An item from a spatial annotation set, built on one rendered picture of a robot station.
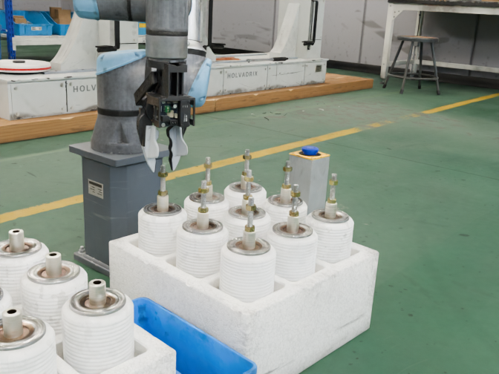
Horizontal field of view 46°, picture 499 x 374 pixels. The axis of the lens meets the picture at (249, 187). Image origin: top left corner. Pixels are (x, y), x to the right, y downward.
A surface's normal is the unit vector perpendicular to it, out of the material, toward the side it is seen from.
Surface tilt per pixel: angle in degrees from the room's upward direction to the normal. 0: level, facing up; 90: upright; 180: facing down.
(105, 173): 90
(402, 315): 0
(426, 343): 0
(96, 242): 90
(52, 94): 90
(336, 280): 90
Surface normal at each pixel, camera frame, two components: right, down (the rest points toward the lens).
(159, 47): -0.24, 0.29
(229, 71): 0.77, 0.23
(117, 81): -0.03, 0.30
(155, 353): 0.05, -0.95
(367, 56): -0.64, 0.20
